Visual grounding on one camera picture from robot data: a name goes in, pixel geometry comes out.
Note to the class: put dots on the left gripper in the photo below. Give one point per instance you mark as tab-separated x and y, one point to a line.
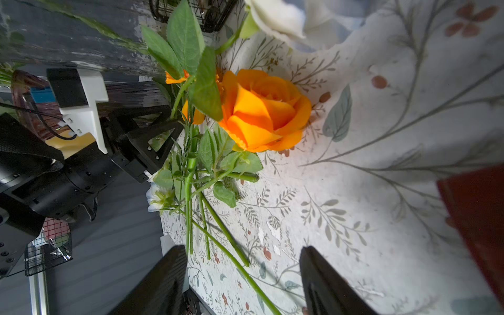
138	141

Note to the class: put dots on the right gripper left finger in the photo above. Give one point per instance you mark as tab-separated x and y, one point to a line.
161	290

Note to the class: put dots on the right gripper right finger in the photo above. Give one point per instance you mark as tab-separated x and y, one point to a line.
326	292

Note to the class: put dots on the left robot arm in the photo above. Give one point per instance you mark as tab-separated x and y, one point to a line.
23	157

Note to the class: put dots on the pile of flowers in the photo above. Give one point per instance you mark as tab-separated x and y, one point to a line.
189	138

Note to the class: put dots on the yellow wavy vase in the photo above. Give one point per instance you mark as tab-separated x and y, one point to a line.
71	147

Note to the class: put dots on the purple ribbed glass vase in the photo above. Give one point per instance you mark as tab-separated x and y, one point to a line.
22	82

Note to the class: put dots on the clear glass vase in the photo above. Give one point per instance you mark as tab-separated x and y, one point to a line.
88	34

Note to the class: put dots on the orange rose on table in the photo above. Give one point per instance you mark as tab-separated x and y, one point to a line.
264	110

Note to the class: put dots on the red notebook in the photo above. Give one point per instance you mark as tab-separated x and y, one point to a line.
475	205

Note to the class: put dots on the white rose on table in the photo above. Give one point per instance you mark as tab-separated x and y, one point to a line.
305	26

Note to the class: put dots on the floral table mat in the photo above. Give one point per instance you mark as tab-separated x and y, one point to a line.
413	96

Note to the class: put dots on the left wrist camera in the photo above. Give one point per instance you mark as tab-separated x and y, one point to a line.
77	92

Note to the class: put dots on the black wire side basket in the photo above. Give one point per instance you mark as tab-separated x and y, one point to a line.
51	248

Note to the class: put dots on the black wire desk organizer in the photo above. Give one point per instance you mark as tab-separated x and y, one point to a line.
210	14

